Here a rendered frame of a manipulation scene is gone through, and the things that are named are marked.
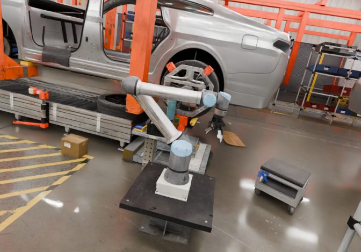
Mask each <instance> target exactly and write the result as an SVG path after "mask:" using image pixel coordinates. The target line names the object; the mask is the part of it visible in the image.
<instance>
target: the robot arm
mask: <svg viewBox="0 0 361 252"><path fill-rule="evenodd" d="M121 88H122V90H123V91H124V92H125V93H127V94H129V95H131V96H132V97H133V98H134V99H135V100H136V101H137V103H138V104H139V105H140V106H141V108H142V109H143V110H144V111H145V113H146V114H147V115H148V117H149V118H150V119H151V120H152V122H153V123H154V124H155V125H156V127H157V128H158V129H159V130H160V132H161V133H162V134H163V135H164V137H165V138H166V140H167V145H168V146H169V147H170V148H171V151H170V157H169V163H168V167H167V169H166V171H165V173H164V176H163V177H164V180H165V181H166V182H168V183H170V184H173V185H185V184H187V183H188V182H189V179H190V177H189V171H188V170H189V164H190V159H191V153H192V145H191V141H190V139H189V138H188V137H187V136H186V135H184V134H183V133H182V131H178V130H177V129H176V128H175V126H174V125H173V124H172V122H171V121H170V120H169V119H168V117H167V116H166V115H165V114H164V112H163V111H162V110H161V108H160V107H159V106H158V105H157V103H156V102H155V101H154V100H153V98H152V97H158V98H165V99H171V100H178V101H182V102H188V103H195V104H199V105H205V106H206V107H212V106H214V105H216V106H215V109H214V113H215V114H214V115H213V117H212V121H209V123H210V125H209V123H208V127H209V128H208V129H205V131H206V134H208V133H209V132H210V131H211V130H214V131H218V135H217V137H218V138H220V142H221V141H222V137H223V128H222V127H224V126H225V125H226V124H225V123H224V122H223V120H222V118H223V117H224V116H225V115H226V112H227V109H228V105H229V102H230V98H231V96H230V95H229V94H227V93H224V92H219V93H217V92H213V91H209V90H206V89H203V90H202V92H199V91H193V90H186V89H180V88H174V87H168V86H163V85H157V84H150V83H144V82H141V80H140V79H139V78H138V77H136V76H129V77H126V78H124V79H123V80H122V82H121Z"/></svg>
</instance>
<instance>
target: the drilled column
mask: <svg viewBox="0 0 361 252"><path fill-rule="evenodd" d="M156 146H157V140H155V139H151V138H147V137H146V138H145V147H144V151H143V160H142V168H141V171H142V170H143V169H144V167H145V166H146V165H147V163H148V162H149V161H150V162H154V160H155V153H156Z"/></svg>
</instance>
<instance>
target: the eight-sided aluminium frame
mask: <svg viewBox="0 0 361 252"><path fill-rule="evenodd" d="M182 69H186V70H187V69H188V70H193V71H197V72H200V74H201V75H202V77H204V78H206V80H207V84H208V86H209V91H213V89H214V85H213V83H212V82H211V80H210V79H209V78H208V76H206V75H205V73H204V72H203V71H204V70H203V68H198V67H192V66H187V65H183V64H181V65H180V66H179V67H177V68H176V69H175V70H173V71H172V72H170V73H169V74H167V75H166V76H165V77H164V79H165V78H168V76H169V75H172V76H174V75H175V74H176V73H178V72H179V71H180V70H182ZM207 108H208V107H206V106H205V105H203V106H202V107H200V108H199V109H197V110H195V111H194V112H188V111H183V110H179V109H175V114H176V113H177V114H180V115H183V116H188V117H194V116H196V115H197V114H198V113H200V112H202V111H203V110H205V109H207Z"/></svg>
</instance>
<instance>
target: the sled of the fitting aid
mask: <svg viewBox="0 0 361 252"><path fill-rule="evenodd" d="M199 145H200V141H198V143H197V145H196V147H195V149H194V150H192V153H191V157H192V158H195V156H196V154H197V151H198V148H199ZM156 149H160V150H165V151H168V152H170V151H171V148H170V147H169V146H168V145H167V143H165V142H162V141H159V140H158V141H157V146H156Z"/></svg>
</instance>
